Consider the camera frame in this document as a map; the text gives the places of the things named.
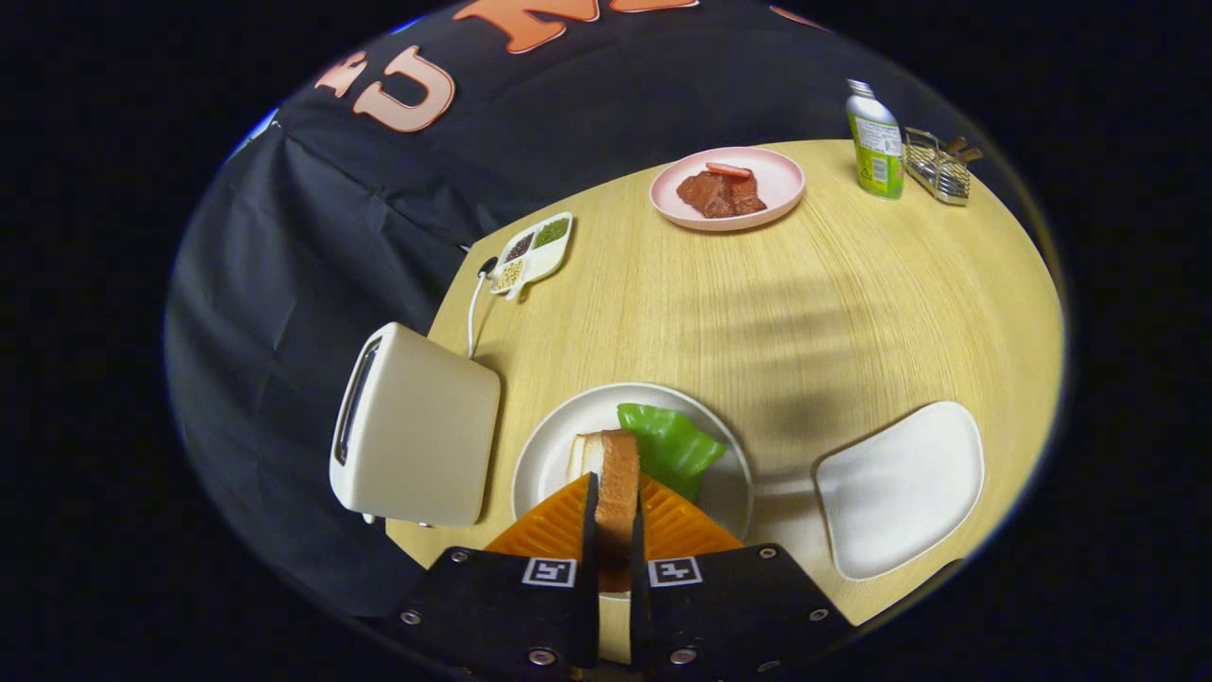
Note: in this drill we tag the green label metal bottle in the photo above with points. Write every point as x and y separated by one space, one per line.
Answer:
879 152

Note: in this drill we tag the white toaster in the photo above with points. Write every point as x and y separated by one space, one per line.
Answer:
426 426

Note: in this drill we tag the pink round plate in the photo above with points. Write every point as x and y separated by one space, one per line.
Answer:
781 180

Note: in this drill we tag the divided white condiment dish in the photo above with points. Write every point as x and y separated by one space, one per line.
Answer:
544 260

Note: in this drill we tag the brown sticks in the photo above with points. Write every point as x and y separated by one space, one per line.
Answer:
966 150

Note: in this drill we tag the square white plate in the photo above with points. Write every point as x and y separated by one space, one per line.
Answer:
900 493

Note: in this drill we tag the toasted bread slice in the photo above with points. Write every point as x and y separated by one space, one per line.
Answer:
617 493

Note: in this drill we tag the round white plate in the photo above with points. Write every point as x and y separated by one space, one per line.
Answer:
549 455

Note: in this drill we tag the red sausage piece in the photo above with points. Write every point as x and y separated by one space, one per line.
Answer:
729 170

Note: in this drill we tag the brown meat slices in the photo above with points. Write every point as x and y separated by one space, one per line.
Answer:
720 194

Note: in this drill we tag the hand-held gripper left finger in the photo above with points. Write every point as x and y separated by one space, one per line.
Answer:
589 587

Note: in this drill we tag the green lettuce leaf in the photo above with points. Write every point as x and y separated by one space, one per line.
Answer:
672 445

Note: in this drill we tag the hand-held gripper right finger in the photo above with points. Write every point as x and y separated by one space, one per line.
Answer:
640 606

